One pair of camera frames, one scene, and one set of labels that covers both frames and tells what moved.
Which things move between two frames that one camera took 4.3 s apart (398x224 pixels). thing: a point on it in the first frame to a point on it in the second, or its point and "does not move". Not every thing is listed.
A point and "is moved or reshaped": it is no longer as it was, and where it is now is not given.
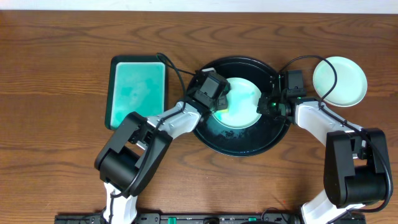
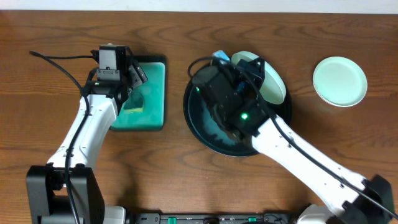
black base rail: x=208 y=218 does not move
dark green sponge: x=222 y=111 is moved or reshaped
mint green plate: x=242 y=99 is moved or reshaped
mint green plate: x=351 y=85 does not move
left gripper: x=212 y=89 to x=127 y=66
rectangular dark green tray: x=134 y=84 does not move
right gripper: x=262 y=107 to x=259 y=78
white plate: x=341 y=106 does not move
